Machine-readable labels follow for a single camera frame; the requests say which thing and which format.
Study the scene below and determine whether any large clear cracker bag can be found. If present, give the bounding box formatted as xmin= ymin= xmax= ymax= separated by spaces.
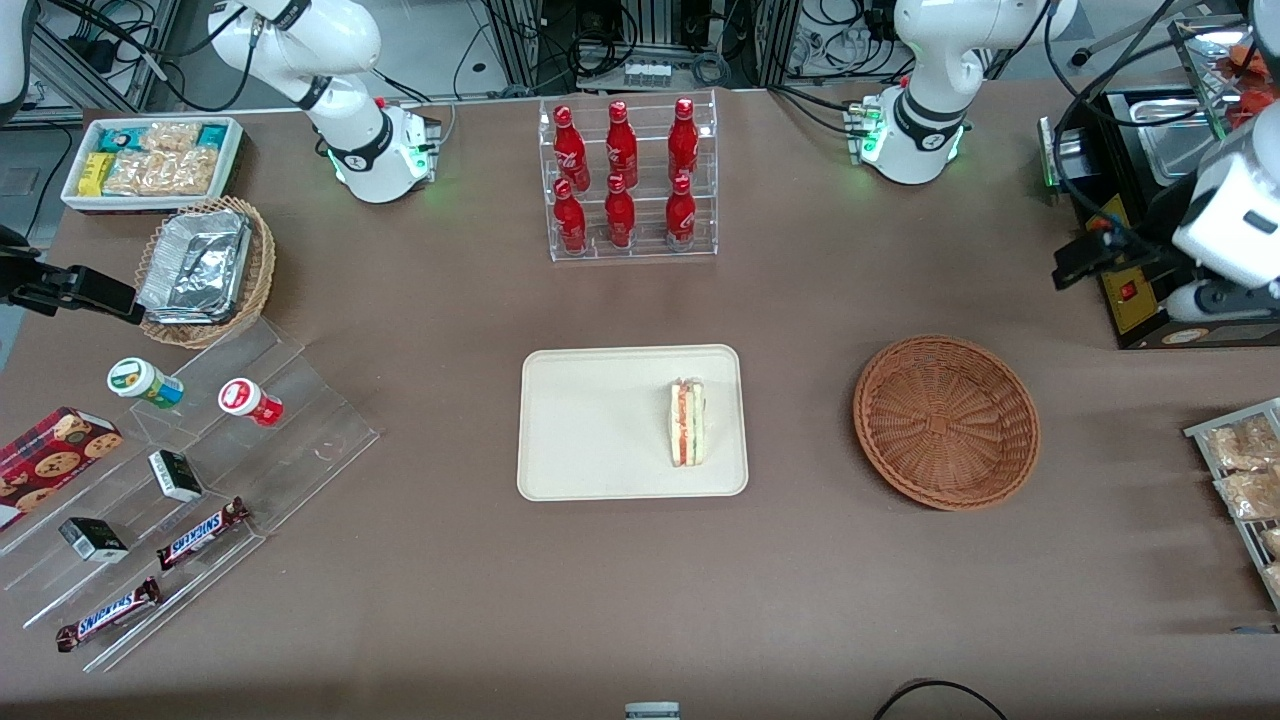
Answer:
xmin=102 ymin=147 xmax=220 ymax=197

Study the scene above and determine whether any grey wire rack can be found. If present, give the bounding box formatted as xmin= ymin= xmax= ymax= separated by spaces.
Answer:
xmin=1183 ymin=398 xmax=1280 ymax=612

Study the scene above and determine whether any clear acrylic stepped display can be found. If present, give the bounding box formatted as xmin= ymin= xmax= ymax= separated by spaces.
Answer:
xmin=0 ymin=318 xmax=382 ymax=674

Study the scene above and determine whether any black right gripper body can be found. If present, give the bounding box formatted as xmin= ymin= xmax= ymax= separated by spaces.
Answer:
xmin=0 ymin=226 xmax=48 ymax=307

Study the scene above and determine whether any red lid cup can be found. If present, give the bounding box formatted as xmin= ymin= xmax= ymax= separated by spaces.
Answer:
xmin=218 ymin=378 xmax=285 ymax=429

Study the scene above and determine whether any red cookie box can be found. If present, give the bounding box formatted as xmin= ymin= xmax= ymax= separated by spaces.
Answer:
xmin=0 ymin=406 xmax=125 ymax=532

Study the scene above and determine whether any white snack bin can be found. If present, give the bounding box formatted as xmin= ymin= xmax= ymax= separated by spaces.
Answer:
xmin=60 ymin=116 xmax=246 ymax=215

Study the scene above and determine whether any small black box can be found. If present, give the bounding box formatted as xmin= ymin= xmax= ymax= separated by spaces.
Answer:
xmin=58 ymin=517 xmax=131 ymax=565
xmin=148 ymin=450 xmax=205 ymax=504

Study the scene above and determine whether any cream plastic tray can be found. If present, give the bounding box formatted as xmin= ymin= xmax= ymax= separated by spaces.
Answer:
xmin=516 ymin=344 xmax=750 ymax=502

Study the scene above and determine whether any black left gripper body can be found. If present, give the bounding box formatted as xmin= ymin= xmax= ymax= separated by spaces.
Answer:
xmin=1098 ymin=203 xmax=1189 ymax=284

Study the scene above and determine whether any red soda bottle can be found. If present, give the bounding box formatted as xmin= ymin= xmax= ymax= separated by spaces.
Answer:
xmin=604 ymin=173 xmax=638 ymax=249
xmin=665 ymin=174 xmax=698 ymax=250
xmin=553 ymin=178 xmax=589 ymax=254
xmin=606 ymin=100 xmax=639 ymax=189
xmin=668 ymin=97 xmax=701 ymax=185
xmin=553 ymin=104 xmax=590 ymax=192

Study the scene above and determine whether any light wicker basket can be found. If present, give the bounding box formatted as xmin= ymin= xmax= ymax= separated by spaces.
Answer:
xmin=134 ymin=196 xmax=278 ymax=350

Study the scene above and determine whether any clear acrylic bottle rack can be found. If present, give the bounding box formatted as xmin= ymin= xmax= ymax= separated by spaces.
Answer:
xmin=538 ymin=88 xmax=719 ymax=264

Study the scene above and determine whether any green lid cup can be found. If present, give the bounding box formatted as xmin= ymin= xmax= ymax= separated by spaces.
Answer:
xmin=107 ymin=357 xmax=186 ymax=411

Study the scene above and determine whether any aluminium foil tray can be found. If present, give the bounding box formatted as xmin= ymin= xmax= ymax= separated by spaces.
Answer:
xmin=136 ymin=209 xmax=254 ymax=327

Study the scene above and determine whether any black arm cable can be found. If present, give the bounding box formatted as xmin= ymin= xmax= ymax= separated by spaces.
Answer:
xmin=1032 ymin=0 xmax=1241 ymax=251

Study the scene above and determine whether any small clear cracker bag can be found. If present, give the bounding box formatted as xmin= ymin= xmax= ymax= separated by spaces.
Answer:
xmin=139 ymin=122 xmax=202 ymax=154

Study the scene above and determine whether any triangle sandwich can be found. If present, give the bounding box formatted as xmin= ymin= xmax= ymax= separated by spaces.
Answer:
xmin=670 ymin=377 xmax=708 ymax=468

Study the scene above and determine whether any round brown wicker basket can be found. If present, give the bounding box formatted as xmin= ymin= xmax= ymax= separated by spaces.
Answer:
xmin=852 ymin=334 xmax=1042 ymax=512

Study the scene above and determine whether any snickers bar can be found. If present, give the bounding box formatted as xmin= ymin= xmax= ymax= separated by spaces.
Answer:
xmin=156 ymin=497 xmax=252 ymax=572
xmin=55 ymin=577 xmax=164 ymax=654

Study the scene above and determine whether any black countertop appliance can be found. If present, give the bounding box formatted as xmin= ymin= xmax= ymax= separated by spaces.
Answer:
xmin=1038 ymin=85 xmax=1280 ymax=351

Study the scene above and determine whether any bagged pastry snack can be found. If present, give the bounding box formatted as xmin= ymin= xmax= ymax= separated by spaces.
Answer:
xmin=1202 ymin=414 xmax=1280 ymax=473
xmin=1214 ymin=468 xmax=1280 ymax=522

